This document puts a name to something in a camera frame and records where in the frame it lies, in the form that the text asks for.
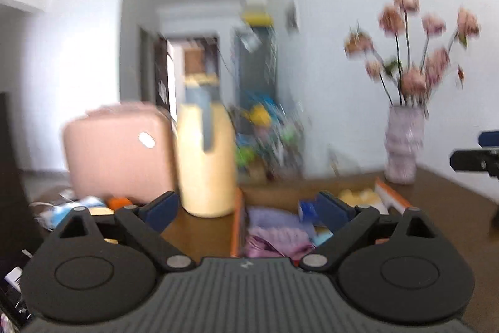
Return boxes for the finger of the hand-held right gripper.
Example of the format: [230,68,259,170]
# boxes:
[450,146,499,178]
[478,130,499,149]

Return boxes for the large purple satin bonnet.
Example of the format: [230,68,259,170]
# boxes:
[244,225,316,259]

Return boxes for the dark furniture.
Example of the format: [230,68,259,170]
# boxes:
[0,91,44,263]

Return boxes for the dried pink flowers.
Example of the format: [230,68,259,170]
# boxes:
[344,0,481,119]

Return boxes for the orange ball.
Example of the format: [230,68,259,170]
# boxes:
[107,196,134,211]

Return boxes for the red cardboard box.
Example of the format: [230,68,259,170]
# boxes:
[229,177,414,259]

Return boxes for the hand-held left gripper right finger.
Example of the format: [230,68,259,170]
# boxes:
[299,190,442,273]

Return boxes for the lilac glass vase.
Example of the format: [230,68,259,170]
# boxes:
[384,105,426,185]

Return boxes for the yellow box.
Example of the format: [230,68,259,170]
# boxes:
[240,12,274,27]

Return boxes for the clear plastic packet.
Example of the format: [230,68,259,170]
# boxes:
[38,196,107,231]

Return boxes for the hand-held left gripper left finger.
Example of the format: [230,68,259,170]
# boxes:
[58,190,196,273]

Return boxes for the pale yellow jug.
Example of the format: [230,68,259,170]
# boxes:
[173,72,238,218]

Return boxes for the grey cabinet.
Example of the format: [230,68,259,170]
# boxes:
[233,25,280,178]

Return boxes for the pink ribbed case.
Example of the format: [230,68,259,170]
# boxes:
[62,101,178,206]

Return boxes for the pile of colourful toys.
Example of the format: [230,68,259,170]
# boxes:
[232,93,307,183]

